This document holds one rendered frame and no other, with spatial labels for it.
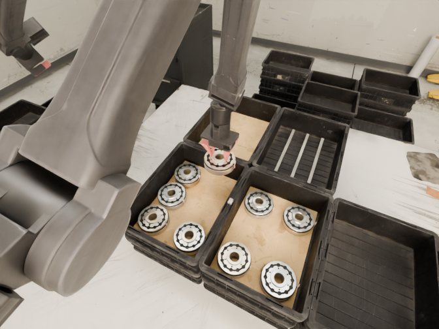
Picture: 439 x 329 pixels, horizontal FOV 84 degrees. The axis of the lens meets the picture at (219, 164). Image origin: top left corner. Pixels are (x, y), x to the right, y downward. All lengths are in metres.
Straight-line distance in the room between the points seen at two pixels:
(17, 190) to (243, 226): 0.74
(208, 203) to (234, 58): 0.57
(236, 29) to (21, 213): 0.38
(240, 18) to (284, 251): 0.68
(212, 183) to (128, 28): 0.82
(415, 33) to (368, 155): 2.64
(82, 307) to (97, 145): 0.87
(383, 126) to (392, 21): 1.84
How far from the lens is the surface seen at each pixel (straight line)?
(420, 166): 1.53
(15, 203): 0.22
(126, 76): 0.19
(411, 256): 1.03
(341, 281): 0.89
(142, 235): 0.78
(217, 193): 0.94
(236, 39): 0.47
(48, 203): 0.21
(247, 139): 1.14
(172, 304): 0.94
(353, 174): 1.32
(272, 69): 2.28
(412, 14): 3.85
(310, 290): 0.74
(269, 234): 0.87
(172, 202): 0.90
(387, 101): 2.31
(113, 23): 0.20
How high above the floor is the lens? 1.61
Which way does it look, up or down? 49 degrees down
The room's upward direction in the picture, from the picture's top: straight up
